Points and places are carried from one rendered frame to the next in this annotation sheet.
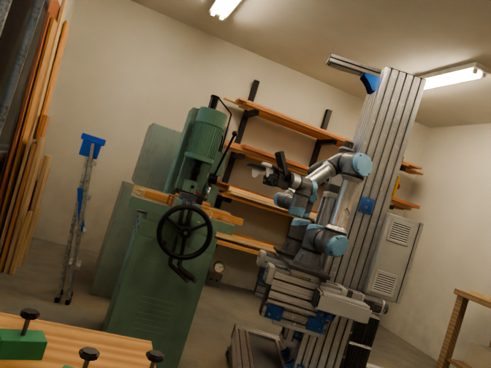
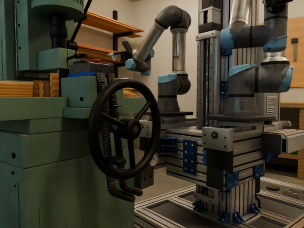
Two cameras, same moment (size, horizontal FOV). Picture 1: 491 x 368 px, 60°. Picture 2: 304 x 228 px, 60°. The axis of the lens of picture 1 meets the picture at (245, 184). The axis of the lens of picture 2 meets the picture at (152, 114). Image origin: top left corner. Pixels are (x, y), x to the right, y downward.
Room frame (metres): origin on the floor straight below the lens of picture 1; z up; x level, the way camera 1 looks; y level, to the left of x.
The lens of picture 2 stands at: (1.58, 0.63, 0.89)
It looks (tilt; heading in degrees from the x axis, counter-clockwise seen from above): 3 degrees down; 322
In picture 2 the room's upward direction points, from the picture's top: straight up
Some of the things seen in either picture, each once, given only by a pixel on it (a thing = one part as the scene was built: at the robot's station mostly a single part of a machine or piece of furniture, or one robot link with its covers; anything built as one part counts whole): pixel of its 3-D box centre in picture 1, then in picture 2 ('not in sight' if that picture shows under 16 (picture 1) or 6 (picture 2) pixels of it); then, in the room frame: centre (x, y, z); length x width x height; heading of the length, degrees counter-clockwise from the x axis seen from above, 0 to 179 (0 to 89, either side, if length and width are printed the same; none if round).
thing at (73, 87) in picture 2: (186, 209); (92, 92); (2.36, 0.27, 0.91); 0.15 x 0.14 x 0.09; 105
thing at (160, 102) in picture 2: (294, 245); (167, 103); (2.79, -0.42, 0.87); 0.15 x 0.15 x 0.10
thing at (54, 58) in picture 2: (189, 188); (56, 62); (2.57, 0.31, 1.03); 0.14 x 0.07 x 0.09; 15
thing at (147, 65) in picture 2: (304, 209); (144, 67); (3.08, -0.45, 1.12); 0.11 x 0.08 x 0.11; 107
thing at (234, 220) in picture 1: (193, 208); (74, 92); (2.56, 0.25, 0.92); 0.62 x 0.02 x 0.04; 105
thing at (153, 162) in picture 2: (218, 268); (149, 160); (2.41, 0.00, 0.65); 0.06 x 0.04 x 0.08; 105
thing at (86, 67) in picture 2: (191, 196); (94, 69); (2.36, 0.26, 0.99); 0.13 x 0.11 x 0.06; 105
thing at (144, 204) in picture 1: (182, 215); (76, 106); (2.44, 0.29, 0.87); 0.61 x 0.30 x 0.06; 105
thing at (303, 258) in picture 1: (309, 258); (240, 104); (2.30, -0.44, 0.87); 0.15 x 0.15 x 0.10
